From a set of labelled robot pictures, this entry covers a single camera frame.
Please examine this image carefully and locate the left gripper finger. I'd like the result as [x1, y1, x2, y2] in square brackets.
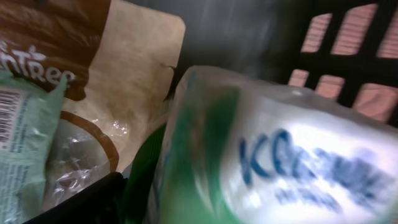
[24, 172, 126, 224]

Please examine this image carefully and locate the grey plastic mesh basket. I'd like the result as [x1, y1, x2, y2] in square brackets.
[124, 0, 398, 128]

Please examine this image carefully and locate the green tissue pack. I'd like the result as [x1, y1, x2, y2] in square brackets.
[119, 65, 398, 224]

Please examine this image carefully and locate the brown snack pouch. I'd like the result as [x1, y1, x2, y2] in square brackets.
[1, 1, 185, 213]

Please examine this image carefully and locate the mint green snack bar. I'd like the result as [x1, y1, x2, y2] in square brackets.
[1, 71, 67, 223]

